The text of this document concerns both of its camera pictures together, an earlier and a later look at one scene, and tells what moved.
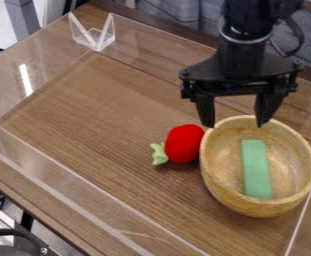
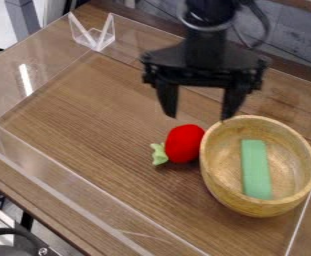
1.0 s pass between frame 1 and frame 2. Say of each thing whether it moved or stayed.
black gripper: moved
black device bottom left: stayed
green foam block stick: stayed
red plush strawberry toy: stayed
